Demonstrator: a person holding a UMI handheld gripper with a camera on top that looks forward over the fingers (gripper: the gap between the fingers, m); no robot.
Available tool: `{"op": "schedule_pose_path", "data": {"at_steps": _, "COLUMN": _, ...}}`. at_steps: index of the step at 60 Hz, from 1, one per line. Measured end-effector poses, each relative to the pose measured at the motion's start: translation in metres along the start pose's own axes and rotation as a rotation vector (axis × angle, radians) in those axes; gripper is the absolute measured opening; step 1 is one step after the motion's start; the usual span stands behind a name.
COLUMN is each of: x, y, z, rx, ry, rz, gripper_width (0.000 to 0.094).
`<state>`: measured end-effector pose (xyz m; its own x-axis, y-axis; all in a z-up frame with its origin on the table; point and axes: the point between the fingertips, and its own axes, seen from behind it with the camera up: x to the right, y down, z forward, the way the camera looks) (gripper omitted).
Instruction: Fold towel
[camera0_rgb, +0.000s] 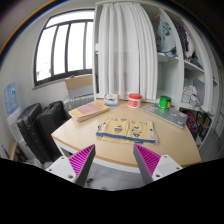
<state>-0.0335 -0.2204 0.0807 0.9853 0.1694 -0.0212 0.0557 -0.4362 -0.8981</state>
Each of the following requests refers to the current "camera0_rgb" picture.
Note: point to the tan and grey panel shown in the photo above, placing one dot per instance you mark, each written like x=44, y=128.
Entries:
x=79, y=86

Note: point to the yellow patterned towel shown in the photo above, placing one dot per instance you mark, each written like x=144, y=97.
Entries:
x=128, y=130

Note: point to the grey laptop with stickers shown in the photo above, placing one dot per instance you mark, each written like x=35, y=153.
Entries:
x=166, y=115

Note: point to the black metal frame stool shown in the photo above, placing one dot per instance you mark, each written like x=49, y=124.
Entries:
x=204, y=126

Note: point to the white shelf unit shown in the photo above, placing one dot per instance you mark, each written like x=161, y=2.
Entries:
x=173, y=76

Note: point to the tan book with pink label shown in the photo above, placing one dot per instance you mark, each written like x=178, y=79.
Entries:
x=88, y=110

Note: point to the dark-framed window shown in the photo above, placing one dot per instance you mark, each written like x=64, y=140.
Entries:
x=63, y=46

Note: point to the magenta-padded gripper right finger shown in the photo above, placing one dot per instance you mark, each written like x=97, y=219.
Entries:
x=165, y=166

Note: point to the white jar with red lid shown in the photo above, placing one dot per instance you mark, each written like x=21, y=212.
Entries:
x=135, y=101

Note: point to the white curtain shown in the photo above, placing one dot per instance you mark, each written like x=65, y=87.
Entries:
x=126, y=53

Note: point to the green jar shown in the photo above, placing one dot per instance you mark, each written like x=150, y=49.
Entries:
x=165, y=102

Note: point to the white radiator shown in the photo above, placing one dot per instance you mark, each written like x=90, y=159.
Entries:
x=78, y=101

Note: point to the blue water dispenser bottle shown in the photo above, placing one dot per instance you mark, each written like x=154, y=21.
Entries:
x=10, y=97

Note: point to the small white printed box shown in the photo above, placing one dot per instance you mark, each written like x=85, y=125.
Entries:
x=111, y=99

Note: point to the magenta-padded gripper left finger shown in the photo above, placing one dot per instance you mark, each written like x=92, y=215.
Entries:
x=63, y=168

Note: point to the black hard suitcase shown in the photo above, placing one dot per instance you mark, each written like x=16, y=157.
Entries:
x=28, y=130

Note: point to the multicoloured patterned bag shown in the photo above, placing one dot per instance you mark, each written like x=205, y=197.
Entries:
x=191, y=122

